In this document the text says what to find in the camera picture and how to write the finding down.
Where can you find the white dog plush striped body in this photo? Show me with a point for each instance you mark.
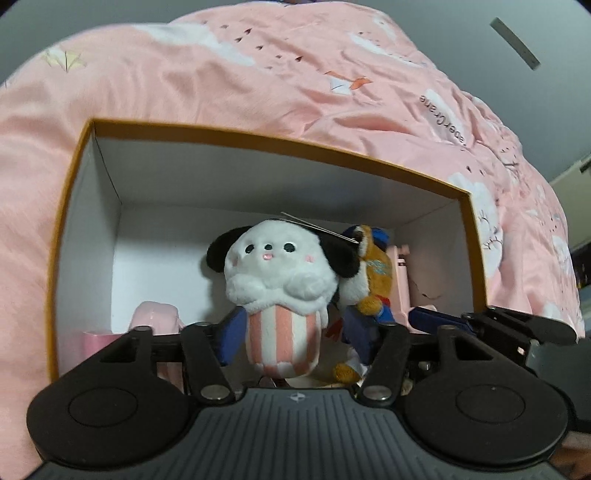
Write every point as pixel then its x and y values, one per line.
pixel 277 277

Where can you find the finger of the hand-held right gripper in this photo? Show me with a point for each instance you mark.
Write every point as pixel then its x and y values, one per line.
pixel 443 321

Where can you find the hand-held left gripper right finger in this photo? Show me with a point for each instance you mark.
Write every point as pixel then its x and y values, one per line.
pixel 362 339

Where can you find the pink printed blanket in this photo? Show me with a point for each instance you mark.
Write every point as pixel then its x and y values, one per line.
pixel 184 69

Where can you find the beige cabinet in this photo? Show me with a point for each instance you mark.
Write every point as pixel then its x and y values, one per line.
pixel 572 173

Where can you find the grey wall strip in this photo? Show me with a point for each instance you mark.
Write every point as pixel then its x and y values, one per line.
pixel 515 42

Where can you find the dark furniture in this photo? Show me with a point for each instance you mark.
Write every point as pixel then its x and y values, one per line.
pixel 581 267

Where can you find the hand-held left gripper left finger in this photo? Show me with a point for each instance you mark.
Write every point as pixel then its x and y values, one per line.
pixel 231 339

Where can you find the orange plush blue hat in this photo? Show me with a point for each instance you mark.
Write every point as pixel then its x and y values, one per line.
pixel 374 286

